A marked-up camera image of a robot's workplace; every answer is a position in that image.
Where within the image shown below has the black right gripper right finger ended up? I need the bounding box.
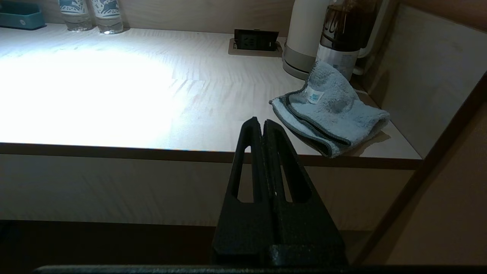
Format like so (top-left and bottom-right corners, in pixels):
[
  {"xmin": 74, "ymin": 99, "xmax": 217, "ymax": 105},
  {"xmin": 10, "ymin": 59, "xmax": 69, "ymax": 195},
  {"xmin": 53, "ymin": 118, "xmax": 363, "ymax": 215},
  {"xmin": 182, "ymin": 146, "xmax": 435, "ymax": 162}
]
[{"xmin": 264, "ymin": 119, "xmax": 345, "ymax": 264}]

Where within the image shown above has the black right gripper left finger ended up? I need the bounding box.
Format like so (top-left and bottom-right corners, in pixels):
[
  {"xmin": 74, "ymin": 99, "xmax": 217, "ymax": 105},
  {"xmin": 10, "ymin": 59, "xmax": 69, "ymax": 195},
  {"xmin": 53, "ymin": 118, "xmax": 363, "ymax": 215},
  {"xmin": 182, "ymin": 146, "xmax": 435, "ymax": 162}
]
[{"xmin": 211, "ymin": 117, "xmax": 275, "ymax": 264}]

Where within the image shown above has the light blue microfibre cloth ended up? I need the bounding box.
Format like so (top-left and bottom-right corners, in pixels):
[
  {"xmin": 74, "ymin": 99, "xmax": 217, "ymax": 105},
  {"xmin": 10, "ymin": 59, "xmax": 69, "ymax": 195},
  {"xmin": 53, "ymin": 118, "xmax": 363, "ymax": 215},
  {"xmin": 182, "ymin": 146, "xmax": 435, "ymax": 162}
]
[{"xmin": 269, "ymin": 61, "xmax": 390, "ymax": 158}]

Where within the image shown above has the grey kettle base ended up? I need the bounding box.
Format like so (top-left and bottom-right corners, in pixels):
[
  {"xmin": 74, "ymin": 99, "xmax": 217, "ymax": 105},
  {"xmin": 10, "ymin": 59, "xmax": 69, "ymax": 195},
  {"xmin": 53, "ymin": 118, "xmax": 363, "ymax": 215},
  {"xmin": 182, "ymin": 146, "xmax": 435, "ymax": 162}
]
[{"xmin": 282, "ymin": 57, "xmax": 317, "ymax": 81}]

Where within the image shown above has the recessed black socket box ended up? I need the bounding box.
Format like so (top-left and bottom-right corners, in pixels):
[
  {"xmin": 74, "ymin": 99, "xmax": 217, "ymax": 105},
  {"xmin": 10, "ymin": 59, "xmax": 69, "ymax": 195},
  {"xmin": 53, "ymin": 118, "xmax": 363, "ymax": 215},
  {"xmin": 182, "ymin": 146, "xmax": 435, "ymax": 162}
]
[{"xmin": 228, "ymin": 29, "xmax": 283, "ymax": 57}]

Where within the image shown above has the dark tea bottle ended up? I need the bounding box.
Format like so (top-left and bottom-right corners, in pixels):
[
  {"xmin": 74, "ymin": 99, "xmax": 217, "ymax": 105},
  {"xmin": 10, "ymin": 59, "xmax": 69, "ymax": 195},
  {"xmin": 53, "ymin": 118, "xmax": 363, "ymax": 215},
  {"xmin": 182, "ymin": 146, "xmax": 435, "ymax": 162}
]
[{"xmin": 316, "ymin": 0, "xmax": 377, "ymax": 82}]

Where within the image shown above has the white electric kettle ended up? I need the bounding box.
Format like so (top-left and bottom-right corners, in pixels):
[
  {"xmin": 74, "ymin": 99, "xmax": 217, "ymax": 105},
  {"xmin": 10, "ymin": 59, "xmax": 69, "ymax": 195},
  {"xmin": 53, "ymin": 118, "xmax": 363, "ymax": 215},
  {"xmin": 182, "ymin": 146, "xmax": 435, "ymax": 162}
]
[{"xmin": 282, "ymin": 0, "xmax": 390, "ymax": 76}]

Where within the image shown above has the clear water bottle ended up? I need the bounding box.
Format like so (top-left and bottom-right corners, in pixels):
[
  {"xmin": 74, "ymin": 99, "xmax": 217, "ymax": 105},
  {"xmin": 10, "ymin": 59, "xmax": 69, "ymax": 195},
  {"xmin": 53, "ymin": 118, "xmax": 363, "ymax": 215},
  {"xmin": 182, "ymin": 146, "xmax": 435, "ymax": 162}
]
[
  {"xmin": 91, "ymin": 0, "xmax": 124, "ymax": 35},
  {"xmin": 58, "ymin": 0, "xmax": 92, "ymax": 32}
]

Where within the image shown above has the small blue tray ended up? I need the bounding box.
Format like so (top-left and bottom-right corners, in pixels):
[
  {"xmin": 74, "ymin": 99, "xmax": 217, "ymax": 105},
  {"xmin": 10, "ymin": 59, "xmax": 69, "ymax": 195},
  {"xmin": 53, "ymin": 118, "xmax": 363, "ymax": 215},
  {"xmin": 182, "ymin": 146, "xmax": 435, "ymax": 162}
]
[{"xmin": 0, "ymin": 2, "xmax": 46, "ymax": 30}]

